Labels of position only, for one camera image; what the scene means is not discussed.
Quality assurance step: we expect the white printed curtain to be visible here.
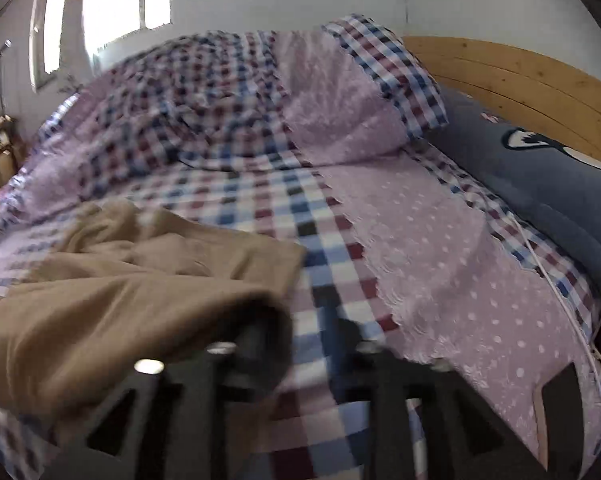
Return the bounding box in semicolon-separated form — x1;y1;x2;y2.
60;0;98;78

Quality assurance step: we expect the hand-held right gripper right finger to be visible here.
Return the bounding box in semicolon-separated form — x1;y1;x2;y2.
330;316;581;480

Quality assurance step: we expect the plaid bed sheet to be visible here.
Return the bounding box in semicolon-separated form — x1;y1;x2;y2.
0;95;601;480

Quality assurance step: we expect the tan garment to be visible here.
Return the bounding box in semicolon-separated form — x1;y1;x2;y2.
0;200;308;426

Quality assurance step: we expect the blue plush pillow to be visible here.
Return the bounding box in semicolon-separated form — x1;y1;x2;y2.
427;85;601;311

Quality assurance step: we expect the wooden headboard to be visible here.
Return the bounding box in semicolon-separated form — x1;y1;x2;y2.
403;35;601;173

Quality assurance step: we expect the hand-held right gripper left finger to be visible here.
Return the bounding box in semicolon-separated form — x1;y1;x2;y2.
40;322;286;480

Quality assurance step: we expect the plaid and lilac quilt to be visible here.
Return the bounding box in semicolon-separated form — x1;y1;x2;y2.
0;14;451;221

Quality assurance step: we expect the white cable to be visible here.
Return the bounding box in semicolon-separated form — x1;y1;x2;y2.
507;212;601;411

